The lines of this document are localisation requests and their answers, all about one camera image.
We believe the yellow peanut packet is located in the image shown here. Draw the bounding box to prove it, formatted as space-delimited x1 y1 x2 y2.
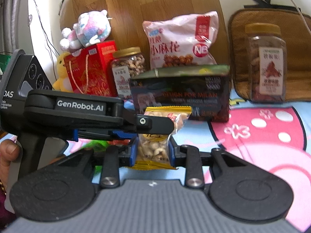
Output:
132 106 192 170

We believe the green snack packet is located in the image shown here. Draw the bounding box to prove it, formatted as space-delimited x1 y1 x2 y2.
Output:
82 140 110 175

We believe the person's left hand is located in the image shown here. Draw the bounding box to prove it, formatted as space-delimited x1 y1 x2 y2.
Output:
0 131 21 214

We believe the yellow duck plush toy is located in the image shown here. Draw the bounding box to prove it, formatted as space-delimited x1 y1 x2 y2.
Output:
53 52 72 92

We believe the cashew jar gold lid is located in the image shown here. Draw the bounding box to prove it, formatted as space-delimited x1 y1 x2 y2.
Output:
111 47 145 99

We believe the red gift bag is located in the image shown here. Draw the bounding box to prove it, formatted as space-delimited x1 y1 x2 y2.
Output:
64 40 118 97

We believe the dark metal tin box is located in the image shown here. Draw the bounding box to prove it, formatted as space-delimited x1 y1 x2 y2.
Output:
130 65 231 123

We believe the pink fried dough snack bag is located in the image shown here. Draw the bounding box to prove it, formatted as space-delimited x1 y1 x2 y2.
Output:
142 11 219 70

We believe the peppa pig bed sheet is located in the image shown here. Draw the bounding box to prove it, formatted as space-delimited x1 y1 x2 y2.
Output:
0 87 311 233

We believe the pink blue plush toy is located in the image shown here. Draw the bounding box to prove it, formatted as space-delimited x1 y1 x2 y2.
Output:
59 10 111 53

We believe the wooden headboard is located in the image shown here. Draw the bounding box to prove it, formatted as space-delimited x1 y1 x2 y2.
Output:
59 0 229 64

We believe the pecan jar gold lid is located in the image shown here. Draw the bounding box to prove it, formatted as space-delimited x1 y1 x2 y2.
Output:
245 23 287 103

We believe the brown seat cushion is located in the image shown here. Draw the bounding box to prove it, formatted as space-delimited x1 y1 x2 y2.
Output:
228 9 310 102

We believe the white power cable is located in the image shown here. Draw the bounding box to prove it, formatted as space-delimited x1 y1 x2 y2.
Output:
274 0 311 35

